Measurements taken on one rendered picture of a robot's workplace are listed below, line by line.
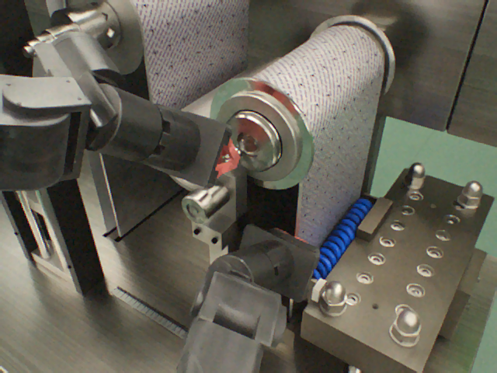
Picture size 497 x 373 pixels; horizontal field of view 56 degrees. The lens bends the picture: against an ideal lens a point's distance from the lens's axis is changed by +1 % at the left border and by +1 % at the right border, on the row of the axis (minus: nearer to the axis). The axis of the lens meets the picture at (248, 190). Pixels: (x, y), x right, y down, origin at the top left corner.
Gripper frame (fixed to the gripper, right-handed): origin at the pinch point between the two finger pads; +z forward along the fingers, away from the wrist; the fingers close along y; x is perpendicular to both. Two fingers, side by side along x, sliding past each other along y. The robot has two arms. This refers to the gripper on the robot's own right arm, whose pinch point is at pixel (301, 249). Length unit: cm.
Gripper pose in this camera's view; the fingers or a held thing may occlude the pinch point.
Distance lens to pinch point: 67.3
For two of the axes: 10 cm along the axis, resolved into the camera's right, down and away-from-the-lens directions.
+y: 8.3, 3.5, -4.4
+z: 4.9, -0.6, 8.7
